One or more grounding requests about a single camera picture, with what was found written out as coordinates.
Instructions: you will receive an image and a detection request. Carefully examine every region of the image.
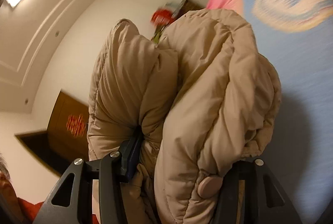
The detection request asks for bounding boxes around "beige puffer jacket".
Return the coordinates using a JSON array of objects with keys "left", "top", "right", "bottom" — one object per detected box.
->
[{"left": 87, "top": 9, "right": 282, "bottom": 223}]

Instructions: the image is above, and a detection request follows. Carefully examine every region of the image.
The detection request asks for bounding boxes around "dark wooden door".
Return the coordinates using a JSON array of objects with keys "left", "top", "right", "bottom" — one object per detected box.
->
[{"left": 15, "top": 91, "right": 89, "bottom": 175}]

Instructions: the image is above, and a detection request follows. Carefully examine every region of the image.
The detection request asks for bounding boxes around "red bag on desk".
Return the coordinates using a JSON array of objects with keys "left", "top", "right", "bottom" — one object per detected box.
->
[{"left": 151, "top": 8, "right": 175, "bottom": 26}]

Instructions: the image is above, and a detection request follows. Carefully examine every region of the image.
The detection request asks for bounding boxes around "dark wooden desk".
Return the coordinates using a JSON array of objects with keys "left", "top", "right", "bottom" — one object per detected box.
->
[{"left": 172, "top": 0, "right": 204, "bottom": 20}]

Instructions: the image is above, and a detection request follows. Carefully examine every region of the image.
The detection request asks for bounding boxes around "pink and blue bedspread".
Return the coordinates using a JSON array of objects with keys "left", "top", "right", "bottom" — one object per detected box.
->
[{"left": 208, "top": 0, "right": 332, "bottom": 223}]

